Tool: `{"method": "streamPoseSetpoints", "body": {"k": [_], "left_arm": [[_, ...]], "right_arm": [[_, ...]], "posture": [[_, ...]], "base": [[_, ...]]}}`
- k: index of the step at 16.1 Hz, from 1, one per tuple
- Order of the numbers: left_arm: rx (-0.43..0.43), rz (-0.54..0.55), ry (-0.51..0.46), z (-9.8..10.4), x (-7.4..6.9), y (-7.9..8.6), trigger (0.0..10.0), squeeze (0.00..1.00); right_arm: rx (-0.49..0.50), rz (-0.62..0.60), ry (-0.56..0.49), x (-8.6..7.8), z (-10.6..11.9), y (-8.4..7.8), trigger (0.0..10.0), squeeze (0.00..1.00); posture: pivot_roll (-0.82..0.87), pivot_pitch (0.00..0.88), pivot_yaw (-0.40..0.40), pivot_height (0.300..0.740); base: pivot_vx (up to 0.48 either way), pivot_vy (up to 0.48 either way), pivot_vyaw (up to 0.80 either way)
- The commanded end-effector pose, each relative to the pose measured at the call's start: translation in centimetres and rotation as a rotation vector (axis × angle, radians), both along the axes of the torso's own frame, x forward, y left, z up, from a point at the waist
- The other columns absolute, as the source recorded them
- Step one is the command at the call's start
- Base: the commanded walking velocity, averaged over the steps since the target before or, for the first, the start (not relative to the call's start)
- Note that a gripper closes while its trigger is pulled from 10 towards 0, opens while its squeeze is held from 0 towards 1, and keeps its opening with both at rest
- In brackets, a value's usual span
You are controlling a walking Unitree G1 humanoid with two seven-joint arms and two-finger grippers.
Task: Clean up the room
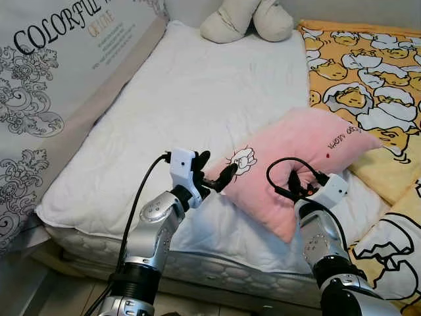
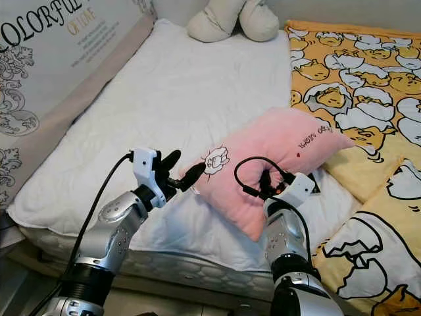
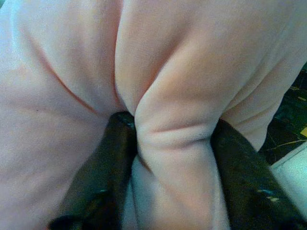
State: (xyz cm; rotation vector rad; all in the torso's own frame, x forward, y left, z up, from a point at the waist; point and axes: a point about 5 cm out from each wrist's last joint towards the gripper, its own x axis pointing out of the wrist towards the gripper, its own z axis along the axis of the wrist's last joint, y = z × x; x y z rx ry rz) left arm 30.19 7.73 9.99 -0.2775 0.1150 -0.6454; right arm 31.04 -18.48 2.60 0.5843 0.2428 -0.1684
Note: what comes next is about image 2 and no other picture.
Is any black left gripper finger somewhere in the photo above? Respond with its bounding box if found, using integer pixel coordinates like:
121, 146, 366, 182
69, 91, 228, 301
158, 149, 182, 175
170, 161, 207, 192

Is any pink plush pillow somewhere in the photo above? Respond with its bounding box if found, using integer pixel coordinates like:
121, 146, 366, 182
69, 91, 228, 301
176, 107, 357, 243

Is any yellow egg print blanket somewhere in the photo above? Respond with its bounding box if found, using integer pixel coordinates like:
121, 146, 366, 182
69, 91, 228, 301
285, 19, 421, 316

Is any white quilted mattress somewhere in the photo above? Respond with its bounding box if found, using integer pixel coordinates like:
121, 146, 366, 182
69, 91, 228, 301
7, 18, 336, 298

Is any beige plush toy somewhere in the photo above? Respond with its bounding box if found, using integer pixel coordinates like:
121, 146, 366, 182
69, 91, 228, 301
186, 0, 281, 43

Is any grey printed headboard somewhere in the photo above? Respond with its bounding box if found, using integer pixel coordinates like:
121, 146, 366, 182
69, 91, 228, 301
0, 0, 157, 213

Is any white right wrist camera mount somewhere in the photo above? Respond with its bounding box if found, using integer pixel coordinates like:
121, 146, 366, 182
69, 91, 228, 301
280, 172, 317, 211

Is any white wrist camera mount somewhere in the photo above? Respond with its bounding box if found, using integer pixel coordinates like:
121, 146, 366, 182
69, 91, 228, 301
131, 147, 166, 209
280, 172, 317, 211

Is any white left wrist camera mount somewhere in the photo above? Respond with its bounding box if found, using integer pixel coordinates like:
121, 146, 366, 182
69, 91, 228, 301
131, 147, 166, 209

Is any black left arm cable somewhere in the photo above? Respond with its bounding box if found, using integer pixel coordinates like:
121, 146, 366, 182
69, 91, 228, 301
28, 152, 136, 316

